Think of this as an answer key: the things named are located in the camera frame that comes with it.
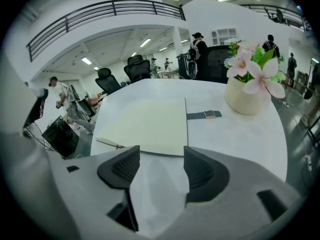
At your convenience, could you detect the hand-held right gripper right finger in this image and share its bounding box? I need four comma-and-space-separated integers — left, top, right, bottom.
183, 145, 308, 240

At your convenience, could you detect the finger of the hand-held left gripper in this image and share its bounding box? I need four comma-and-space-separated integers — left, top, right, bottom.
23, 82, 50, 133
0, 51, 38, 135

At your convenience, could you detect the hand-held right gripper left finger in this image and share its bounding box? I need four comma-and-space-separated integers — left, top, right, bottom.
59, 145, 141, 240

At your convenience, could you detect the notebook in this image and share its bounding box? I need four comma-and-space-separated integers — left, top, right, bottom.
95, 96, 223, 157

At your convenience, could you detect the black box case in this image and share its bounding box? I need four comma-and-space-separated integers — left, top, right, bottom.
41, 115, 80, 159

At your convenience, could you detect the black office chair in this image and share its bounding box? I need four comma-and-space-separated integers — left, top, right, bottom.
94, 67, 124, 95
123, 54, 152, 84
198, 45, 236, 85

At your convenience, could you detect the potted artificial flower plant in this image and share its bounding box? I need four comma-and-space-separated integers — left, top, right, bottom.
223, 40, 287, 116

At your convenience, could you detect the black balcony railing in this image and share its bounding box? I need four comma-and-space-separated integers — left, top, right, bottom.
26, 0, 187, 63
241, 3, 312, 33

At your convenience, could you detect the white cabinet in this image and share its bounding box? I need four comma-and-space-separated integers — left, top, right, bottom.
211, 28, 237, 46

